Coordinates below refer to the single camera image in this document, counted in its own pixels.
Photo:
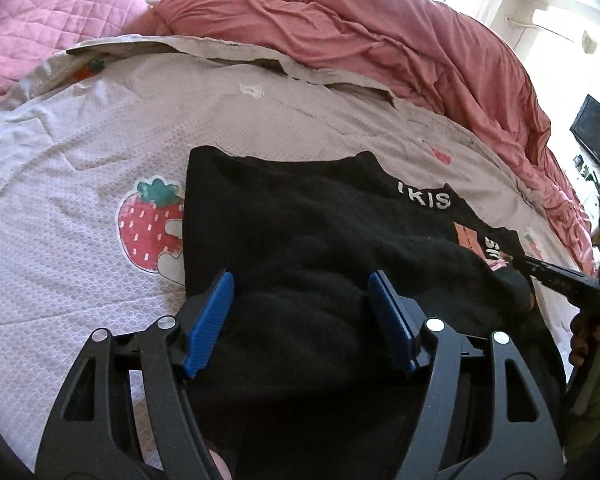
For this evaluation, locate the red duvet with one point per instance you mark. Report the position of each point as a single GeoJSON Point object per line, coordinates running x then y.
{"type": "Point", "coordinates": [355, 35]}

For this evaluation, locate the black television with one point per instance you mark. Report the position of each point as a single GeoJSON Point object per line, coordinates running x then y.
{"type": "Point", "coordinates": [597, 135]}

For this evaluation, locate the black garment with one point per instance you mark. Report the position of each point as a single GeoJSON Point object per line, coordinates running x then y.
{"type": "Point", "coordinates": [305, 240]}

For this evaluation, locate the person's right hand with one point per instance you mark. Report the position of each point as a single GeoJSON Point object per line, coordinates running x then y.
{"type": "Point", "coordinates": [582, 340]}

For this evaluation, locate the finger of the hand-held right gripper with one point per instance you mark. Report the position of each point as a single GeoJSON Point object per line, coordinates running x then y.
{"type": "Point", "coordinates": [560, 276]}

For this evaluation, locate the strawberry printed blanket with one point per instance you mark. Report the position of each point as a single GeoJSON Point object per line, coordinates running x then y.
{"type": "Point", "coordinates": [80, 160]}

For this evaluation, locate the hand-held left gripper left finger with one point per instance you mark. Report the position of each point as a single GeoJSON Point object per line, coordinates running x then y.
{"type": "Point", "coordinates": [210, 320]}

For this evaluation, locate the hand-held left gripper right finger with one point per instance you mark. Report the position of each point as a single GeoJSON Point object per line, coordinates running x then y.
{"type": "Point", "coordinates": [392, 320]}

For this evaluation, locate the pink quilted pillow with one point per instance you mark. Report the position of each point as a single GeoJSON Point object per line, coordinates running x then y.
{"type": "Point", "coordinates": [55, 10]}

